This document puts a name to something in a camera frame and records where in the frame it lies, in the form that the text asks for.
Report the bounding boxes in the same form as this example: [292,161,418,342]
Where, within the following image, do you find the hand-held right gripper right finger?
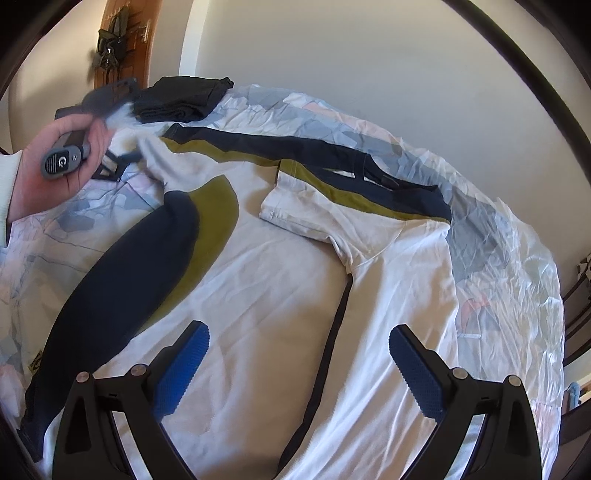
[389,324,542,480]

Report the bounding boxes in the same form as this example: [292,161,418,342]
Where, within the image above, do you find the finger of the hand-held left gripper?
[95,150,144,182]

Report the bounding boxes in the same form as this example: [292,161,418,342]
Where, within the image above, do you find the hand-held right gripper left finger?
[52,320,212,480]

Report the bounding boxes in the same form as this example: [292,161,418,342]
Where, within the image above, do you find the black clothes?
[133,75,235,124]

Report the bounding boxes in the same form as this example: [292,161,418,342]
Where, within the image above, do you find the white navy olive jersey shirt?
[16,122,462,480]

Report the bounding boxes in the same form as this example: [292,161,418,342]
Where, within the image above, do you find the person's left hand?
[21,113,116,217]

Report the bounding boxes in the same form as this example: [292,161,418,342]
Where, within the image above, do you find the wooden door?
[92,0,163,90]

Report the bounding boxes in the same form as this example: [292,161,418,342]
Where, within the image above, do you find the pastel printed bed blanket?
[0,83,566,480]

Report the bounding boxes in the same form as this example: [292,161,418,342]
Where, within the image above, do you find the dark wooden side table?
[561,251,591,370]

